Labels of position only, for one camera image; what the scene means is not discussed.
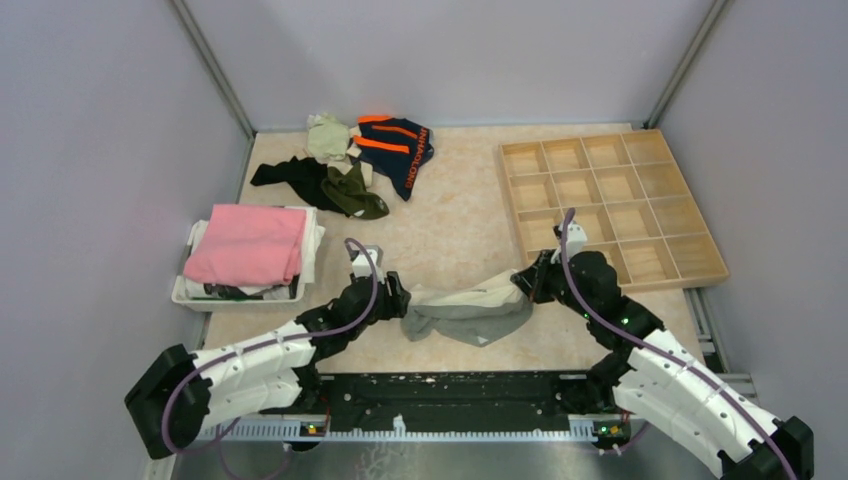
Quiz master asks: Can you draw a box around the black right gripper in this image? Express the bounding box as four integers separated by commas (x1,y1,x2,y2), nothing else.
511,248,595,319

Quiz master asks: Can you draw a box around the grey underwear white waistband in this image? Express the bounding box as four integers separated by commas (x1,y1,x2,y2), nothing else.
400,270,533,348

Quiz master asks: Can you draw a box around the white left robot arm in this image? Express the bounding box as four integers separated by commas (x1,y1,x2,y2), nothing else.
124,272,412,460

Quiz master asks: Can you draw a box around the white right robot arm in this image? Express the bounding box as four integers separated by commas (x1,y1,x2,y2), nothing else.
510,250,815,479

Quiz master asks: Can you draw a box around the dark green underwear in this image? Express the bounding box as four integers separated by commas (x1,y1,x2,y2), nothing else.
321,167,390,220

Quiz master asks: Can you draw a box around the navy orange underwear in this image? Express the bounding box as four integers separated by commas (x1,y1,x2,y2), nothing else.
350,115,435,201

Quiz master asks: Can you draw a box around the black underwear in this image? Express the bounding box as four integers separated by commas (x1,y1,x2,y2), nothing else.
250,157,345,215

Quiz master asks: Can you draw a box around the light green underwear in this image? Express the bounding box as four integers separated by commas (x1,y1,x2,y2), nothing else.
306,113,351,161

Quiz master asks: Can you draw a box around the wooden compartment tray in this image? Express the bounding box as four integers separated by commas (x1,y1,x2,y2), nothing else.
499,130,729,293

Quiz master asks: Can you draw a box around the pink folded cloth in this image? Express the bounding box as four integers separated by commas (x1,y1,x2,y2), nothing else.
183,204,308,287

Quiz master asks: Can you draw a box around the white perforated plastic basket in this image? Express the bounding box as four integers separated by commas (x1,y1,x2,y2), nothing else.
171,220,326,312

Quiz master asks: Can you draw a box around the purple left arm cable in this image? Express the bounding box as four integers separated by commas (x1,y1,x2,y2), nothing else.
160,238,380,480

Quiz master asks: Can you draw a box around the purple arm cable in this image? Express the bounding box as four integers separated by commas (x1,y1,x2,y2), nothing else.
559,207,800,480
160,238,380,480

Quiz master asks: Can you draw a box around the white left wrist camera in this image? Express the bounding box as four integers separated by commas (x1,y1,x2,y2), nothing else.
347,245,384,282

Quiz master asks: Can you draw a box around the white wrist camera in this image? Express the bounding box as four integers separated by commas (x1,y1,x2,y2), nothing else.
347,245,384,282
554,221,588,259

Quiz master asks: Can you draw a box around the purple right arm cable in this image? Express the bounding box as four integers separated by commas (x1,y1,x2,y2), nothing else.
559,207,800,480

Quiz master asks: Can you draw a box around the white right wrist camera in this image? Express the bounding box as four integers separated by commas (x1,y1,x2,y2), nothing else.
554,221,588,259

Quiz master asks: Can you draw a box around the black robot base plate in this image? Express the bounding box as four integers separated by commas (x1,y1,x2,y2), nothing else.
265,371,635,440

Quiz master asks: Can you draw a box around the aluminium frame rail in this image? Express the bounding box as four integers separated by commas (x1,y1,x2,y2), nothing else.
142,374,790,480

